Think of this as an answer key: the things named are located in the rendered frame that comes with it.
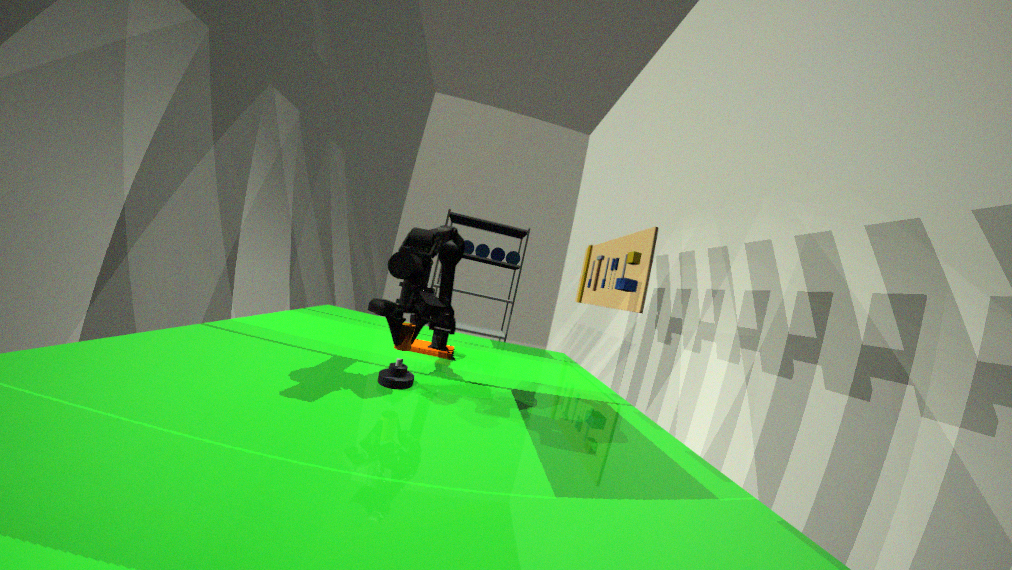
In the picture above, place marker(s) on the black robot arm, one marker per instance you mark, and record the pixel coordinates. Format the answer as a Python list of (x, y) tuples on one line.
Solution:
[(414, 262)]

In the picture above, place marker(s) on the dark grey round pedestal with shaft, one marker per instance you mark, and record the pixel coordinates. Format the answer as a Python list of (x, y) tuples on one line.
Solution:
[(396, 376)]

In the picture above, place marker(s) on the orange-brown knob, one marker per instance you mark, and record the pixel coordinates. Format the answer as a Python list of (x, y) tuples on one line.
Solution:
[(406, 337)]

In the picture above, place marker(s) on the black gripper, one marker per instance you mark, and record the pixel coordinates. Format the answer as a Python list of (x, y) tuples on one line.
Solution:
[(394, 312)]

